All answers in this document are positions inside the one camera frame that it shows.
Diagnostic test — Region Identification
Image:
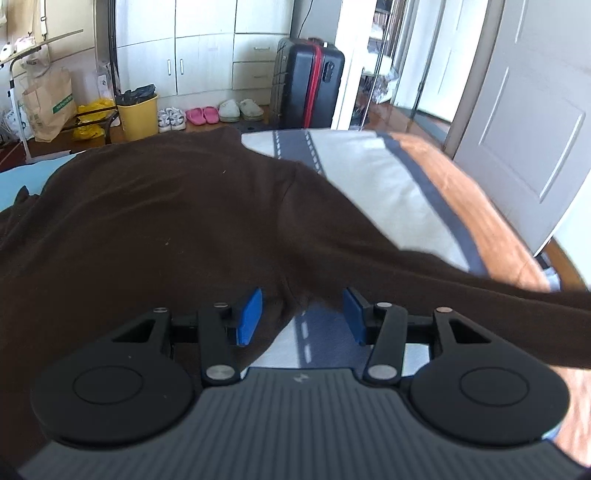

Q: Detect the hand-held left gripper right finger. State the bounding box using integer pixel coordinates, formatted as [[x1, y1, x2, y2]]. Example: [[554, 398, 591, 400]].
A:
[[342, 287, 492, 385]]

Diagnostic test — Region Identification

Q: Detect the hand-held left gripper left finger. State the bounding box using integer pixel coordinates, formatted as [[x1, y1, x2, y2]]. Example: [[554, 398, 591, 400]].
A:
[[111, 288, 264, 387]]

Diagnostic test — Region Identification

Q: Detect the dark brown sweater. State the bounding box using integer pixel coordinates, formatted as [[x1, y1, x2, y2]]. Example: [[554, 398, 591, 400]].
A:
[[0, 127, 591, 462]]

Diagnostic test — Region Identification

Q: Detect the bed with blue striped sheet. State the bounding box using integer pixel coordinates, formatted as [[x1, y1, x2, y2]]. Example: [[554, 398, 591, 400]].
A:
[[0, 129, 591, 467]]

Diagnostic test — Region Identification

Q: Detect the yellow trash bin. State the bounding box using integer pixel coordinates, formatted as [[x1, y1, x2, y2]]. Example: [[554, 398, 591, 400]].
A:
[[115, 84, 159, 141]]

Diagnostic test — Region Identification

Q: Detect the black suitcase with red stripe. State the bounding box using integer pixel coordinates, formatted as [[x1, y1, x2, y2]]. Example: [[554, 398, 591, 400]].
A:
[[274, 38, 346, 130]]

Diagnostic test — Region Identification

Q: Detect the metal rack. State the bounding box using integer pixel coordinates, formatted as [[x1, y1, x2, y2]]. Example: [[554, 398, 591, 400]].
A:
[[362, 0, 403, 130]]

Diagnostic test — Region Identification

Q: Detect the black bin liner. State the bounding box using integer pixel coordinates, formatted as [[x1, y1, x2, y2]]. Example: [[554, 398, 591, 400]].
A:
[[115, 84, 157, 106]]

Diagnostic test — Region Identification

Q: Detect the yellow plastic bag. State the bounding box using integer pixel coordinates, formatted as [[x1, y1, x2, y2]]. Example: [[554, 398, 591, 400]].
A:
[[71, 98, 118, 140]]

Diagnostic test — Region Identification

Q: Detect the white door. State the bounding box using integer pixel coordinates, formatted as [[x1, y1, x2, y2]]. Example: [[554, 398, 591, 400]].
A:
[[443, 0, 591, 257]]

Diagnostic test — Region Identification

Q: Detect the white wardrobe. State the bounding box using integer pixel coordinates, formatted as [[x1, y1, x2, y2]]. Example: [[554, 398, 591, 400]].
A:
[[111, 0, 296, 97]]

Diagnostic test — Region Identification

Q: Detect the clear plastic package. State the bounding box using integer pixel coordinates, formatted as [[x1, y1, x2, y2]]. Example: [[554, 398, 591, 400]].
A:
[[97, 62, 114, 100]]

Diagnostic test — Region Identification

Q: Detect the brown paper bag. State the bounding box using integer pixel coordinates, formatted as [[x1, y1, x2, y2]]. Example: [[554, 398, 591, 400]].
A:
[[22, 68, 77, 142]]

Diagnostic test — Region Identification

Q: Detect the white plastic bag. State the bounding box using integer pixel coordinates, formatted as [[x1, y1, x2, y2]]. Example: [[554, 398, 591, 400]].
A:
[[0, 104, 28, 145]]

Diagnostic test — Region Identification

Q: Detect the rolling side desk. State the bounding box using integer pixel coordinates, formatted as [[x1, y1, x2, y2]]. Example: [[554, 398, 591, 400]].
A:
[[0, 28, 85, 164]]

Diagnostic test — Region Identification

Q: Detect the white toy on desk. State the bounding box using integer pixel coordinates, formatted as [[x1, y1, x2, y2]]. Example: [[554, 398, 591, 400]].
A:
[[0, 37, 35, 57]]

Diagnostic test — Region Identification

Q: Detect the black wall cable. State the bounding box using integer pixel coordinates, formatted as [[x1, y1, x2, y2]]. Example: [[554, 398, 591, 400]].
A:
[[299, 0, 315, 40]]

